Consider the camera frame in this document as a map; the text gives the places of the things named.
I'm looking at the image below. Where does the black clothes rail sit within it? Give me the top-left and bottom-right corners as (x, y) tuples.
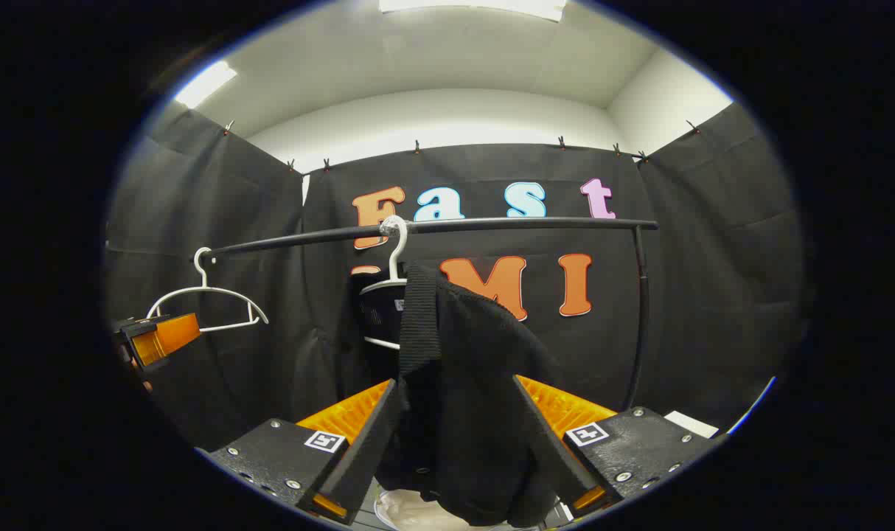
(197, 216), (658, 414)

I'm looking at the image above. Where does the white paper sheet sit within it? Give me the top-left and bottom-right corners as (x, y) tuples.
(665, 411), (720, 439)

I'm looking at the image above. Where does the ceiling light panel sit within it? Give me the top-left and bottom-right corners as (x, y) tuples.
(173, 60), (238, 109)
(377, 0), (566, 21)

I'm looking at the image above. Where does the black backdrop cloth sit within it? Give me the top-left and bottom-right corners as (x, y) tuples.
(105, 100), (806, 451)

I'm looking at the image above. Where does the row of black cloth clips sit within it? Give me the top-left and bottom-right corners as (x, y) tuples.
(223, 118), (703, 172)

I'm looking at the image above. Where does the black knit sweater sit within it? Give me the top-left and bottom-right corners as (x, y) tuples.
(355, 263), (570, 528)

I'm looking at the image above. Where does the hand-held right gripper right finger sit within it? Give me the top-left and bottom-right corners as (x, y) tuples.
(512, 374), (725, 517)

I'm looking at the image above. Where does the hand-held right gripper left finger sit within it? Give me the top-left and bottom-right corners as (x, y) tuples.
(197, 378), (411, 526)

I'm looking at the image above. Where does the white clothes hanger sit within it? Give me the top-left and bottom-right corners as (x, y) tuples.
(147, 247), (270, 334)
(359, 215), (411, 351)

